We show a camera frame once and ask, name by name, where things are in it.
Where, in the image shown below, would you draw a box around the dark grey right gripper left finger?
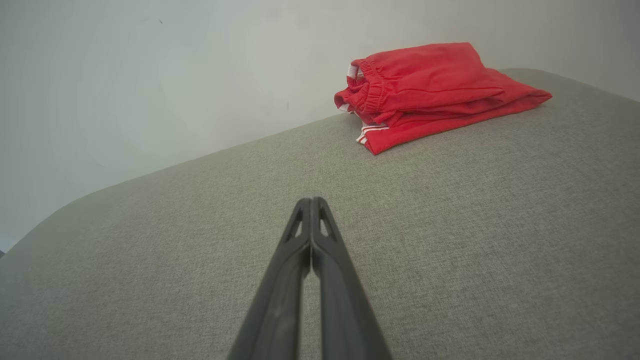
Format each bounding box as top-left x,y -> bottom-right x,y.
227,197 -> 313,360

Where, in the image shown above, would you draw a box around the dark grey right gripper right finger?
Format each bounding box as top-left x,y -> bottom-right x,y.
311,196 -> 393,360

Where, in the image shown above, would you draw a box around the red Bulls basketball jersey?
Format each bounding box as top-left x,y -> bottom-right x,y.
340,67 -> 553,156

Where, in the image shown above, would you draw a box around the red shorts with white trim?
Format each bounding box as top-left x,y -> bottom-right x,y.
334,42 -> 506,126

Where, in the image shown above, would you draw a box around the grey fabric sofa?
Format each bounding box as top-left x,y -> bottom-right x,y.
0,68 -> 640,360

